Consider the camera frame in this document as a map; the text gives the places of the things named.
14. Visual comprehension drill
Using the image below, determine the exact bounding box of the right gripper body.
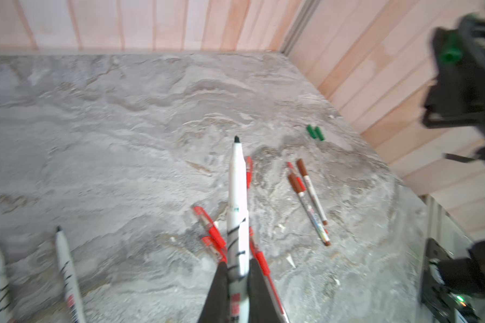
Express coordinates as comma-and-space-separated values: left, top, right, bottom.
422, 14, 485, 164

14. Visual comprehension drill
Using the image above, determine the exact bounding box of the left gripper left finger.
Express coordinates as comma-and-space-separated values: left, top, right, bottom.
198, 262, 229, 323

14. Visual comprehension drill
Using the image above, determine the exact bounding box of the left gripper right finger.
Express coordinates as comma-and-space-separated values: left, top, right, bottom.
248, 259, 284, 323

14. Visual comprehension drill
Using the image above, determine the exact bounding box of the green pen cap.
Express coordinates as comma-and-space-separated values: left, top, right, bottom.
439, 32, 463, 65
314, 127, 325, 141
306, 125, 317, 139

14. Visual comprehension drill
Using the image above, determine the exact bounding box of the red gel pen long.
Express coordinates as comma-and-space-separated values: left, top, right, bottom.
249, 226, 290, 323

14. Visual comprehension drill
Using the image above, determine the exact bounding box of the red gel pen left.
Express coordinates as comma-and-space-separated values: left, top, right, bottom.
193, 206, 226, 250

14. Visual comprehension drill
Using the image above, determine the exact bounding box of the red gel pen middle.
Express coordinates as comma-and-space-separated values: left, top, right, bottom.
201, 236, 227, 262

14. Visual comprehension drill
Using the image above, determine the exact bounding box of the red gel pen right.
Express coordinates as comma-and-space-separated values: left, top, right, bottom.
287, 162, 306, 192

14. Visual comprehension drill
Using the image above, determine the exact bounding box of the red gel pen upper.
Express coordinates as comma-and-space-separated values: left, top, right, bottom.
245, 156, 253, 190

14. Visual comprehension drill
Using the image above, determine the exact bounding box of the brown marker left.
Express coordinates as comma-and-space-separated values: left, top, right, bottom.
288, 173, 331, 246

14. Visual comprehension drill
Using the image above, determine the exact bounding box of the brown marker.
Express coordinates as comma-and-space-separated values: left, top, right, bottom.
296, 159, 328, 226
288, 173, 331, 246

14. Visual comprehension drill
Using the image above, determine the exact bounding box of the brown marker right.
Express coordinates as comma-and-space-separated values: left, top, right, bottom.
296, 159, 328, 226

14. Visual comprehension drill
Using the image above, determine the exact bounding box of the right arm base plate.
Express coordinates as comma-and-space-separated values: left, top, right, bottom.
420, 238, 480, 322

